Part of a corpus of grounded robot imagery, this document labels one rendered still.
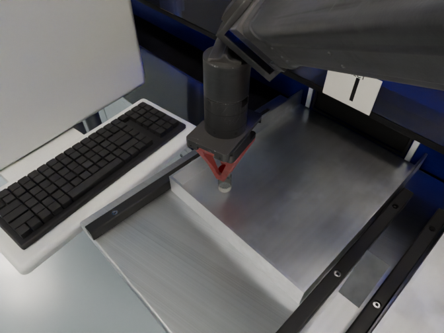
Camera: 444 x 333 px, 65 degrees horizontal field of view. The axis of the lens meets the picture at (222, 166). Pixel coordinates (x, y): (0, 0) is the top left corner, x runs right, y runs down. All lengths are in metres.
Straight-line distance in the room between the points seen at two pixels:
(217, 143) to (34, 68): 0.43
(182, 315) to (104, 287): 1.06
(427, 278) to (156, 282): 0.36
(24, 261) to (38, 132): 0.28
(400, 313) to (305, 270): 0.12
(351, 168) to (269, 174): 0.14
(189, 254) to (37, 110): 0.45
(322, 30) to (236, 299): 0.36
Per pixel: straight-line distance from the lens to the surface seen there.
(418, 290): 0.54
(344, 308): 0.50
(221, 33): 0.39
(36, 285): 1.62
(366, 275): 0.48
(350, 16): 0.18
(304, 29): 0.23
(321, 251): 0.52
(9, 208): 0.72
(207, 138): 0.46
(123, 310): 1.46
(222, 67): 0.40
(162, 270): 0.50
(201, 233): 0.52
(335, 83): 0.58
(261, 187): 0.57
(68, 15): 0.78
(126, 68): 0.90
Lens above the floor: 1.32
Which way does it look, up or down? 47 degrees down
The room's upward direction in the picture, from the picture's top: straight up
